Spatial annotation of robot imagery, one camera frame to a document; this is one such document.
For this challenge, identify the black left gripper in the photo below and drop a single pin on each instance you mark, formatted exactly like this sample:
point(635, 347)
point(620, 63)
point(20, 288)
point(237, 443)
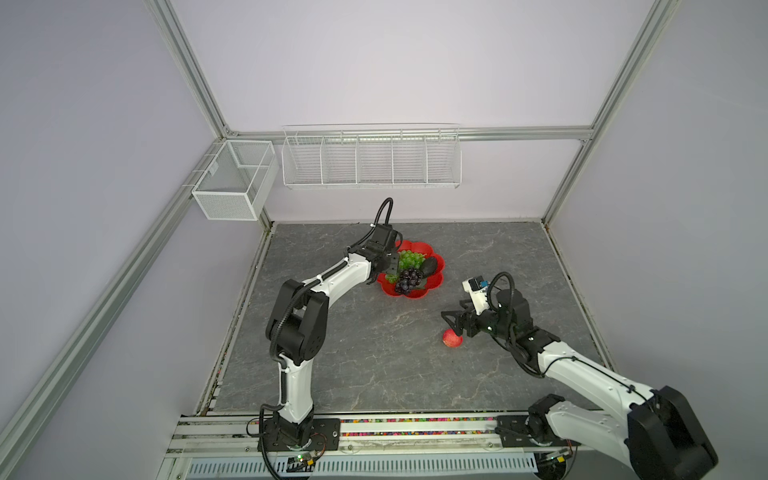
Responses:
point(394, 265)

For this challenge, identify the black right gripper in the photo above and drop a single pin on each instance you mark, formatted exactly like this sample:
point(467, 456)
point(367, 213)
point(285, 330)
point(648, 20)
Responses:
point(469, 315)

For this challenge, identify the red fake apple with leaf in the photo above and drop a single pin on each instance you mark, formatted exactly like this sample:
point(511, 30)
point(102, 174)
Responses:
point(451, 339)

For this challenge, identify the green fake grape bunch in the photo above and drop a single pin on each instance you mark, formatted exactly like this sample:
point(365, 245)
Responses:
point(408, 259)

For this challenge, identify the dark purple fake grape bunch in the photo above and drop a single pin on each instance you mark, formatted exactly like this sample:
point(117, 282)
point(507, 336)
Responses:
point(408, 281)

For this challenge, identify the dark fake avocado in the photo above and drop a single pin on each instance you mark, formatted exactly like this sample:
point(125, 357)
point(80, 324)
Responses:
point(428, 267)

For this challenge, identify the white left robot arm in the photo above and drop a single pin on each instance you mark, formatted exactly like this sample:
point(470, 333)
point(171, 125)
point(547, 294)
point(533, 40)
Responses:
point(298, 324)

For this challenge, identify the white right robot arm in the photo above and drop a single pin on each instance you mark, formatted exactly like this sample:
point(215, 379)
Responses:
point(655, 432)

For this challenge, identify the red flower-shaped fruit bowl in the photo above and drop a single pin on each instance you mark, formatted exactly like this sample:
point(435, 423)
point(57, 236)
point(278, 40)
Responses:
point(427, 284)

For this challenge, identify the white mesh box basket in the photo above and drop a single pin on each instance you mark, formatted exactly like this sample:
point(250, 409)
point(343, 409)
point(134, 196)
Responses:
point(237, 180)

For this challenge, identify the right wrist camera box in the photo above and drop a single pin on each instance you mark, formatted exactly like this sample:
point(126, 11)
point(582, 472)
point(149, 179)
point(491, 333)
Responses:
point(477, 289)

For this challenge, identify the white wire shelf basket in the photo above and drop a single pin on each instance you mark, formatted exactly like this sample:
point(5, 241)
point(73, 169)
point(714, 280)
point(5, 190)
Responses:
point(372, 156)

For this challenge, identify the white vented cable duct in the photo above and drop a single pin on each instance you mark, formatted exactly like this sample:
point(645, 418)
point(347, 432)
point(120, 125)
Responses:
point(432, 465)

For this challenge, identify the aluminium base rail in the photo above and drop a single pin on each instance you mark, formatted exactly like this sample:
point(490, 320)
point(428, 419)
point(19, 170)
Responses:
point(365, 433)

